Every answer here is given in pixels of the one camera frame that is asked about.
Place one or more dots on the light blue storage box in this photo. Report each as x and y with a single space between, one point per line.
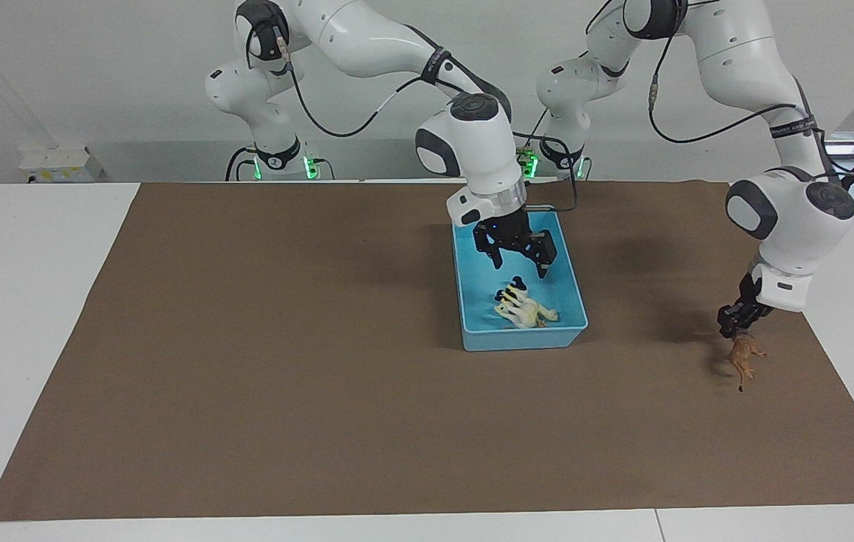
517 340

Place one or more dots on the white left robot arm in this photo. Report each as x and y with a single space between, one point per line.
788 218

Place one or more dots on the brown table mat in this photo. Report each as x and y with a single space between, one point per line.
321 376

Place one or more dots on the cream horse toy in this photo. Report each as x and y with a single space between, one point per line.
525 312

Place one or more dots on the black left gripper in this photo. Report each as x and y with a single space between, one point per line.
749 301

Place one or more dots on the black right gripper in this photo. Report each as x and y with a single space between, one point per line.
510 229

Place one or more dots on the black white panda toy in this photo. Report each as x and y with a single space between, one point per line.
515 287

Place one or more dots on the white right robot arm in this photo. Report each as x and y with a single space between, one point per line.
472 150

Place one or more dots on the brown lion toy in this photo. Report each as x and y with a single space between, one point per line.
745 355

